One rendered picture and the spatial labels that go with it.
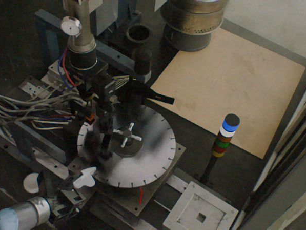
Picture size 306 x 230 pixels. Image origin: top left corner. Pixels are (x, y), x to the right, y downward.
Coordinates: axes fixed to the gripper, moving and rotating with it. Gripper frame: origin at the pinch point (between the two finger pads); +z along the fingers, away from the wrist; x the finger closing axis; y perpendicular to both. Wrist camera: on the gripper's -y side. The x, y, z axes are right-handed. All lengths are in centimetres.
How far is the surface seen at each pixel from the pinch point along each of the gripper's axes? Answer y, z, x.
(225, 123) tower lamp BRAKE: 23.5, 14.3, 41.0
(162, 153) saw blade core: 11.6, 16.1, 18.3
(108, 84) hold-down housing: -3.6, -8.9, 37.7
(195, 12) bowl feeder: -23, 57, 55
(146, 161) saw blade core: 10.4, 11.1, 14.9
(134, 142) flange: 2.8, 11.8, 16.8
